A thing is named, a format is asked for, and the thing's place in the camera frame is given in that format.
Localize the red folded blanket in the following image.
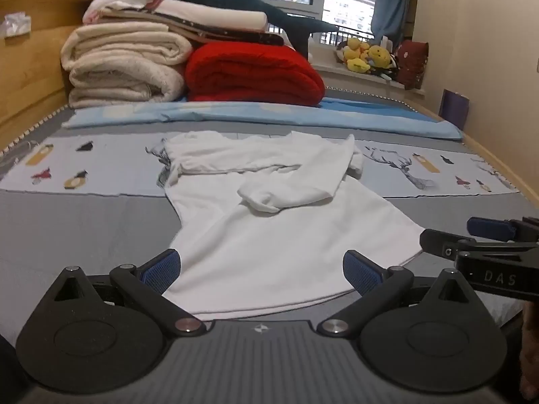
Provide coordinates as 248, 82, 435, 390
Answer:
184, 43, 326, 107

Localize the white tissue packet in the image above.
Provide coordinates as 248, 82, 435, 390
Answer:
0, 12, 33, 39

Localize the person's right forearm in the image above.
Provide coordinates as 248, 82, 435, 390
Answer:
519, 302, 539, 404

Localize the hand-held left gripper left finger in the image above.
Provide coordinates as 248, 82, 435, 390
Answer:
51, 249, 207, 338

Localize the white folded sheet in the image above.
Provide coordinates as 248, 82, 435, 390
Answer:
101, 0, 268, 36

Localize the grey printed bed sheet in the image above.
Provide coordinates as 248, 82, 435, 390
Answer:
0, 88, 539, 348

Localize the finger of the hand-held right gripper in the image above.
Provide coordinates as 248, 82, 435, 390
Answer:
467, 216, 539, 244
420, 229, 481, 260

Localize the white t-shirt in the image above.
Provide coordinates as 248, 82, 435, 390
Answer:
162, 130, 426, 321

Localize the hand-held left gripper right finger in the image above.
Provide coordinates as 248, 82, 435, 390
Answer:
316, 250, 471, 338

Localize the blue curtain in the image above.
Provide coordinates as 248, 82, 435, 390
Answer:
371, 0, 422, 47

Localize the window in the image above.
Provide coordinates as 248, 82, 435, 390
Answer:
260, 0, 380, 45

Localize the yellow plush toy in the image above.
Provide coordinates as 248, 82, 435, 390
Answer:
343, 37, 371, 62
366, 44, 393, 70
346, 58, 372, 75

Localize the cream folded blanket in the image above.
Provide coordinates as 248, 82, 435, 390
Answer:
60, 22, 194, 109

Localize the white window sill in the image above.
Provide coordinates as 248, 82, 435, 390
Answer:
309, 60, 427, 102

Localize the dark red pillow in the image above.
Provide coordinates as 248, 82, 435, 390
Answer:
396, 40, 429, 90

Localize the dark folded cloth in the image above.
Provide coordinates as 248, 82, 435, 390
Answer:
100, 10, 285, 48

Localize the light blue blanket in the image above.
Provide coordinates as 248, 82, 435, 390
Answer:
62, 96, 464, 140

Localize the wooden headboard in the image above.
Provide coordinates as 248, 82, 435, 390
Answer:
0, 0, 100, 149

